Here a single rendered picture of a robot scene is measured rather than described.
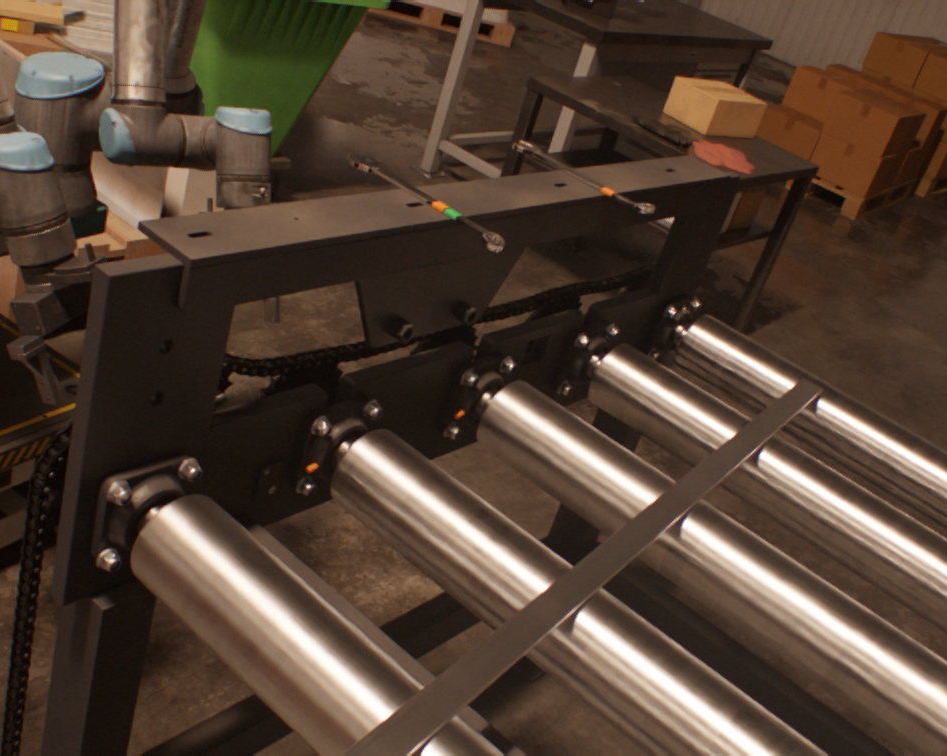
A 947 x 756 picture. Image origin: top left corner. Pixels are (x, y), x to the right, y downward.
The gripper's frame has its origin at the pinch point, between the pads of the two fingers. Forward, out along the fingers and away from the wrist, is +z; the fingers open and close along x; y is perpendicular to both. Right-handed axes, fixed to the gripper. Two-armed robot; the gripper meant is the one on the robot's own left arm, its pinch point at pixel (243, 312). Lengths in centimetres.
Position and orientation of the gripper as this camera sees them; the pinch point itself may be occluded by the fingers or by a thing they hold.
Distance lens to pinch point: 194.9
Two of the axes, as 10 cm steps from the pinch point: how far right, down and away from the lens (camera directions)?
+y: 8.0, 1.1, -5.9
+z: -0.3, 9.9, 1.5
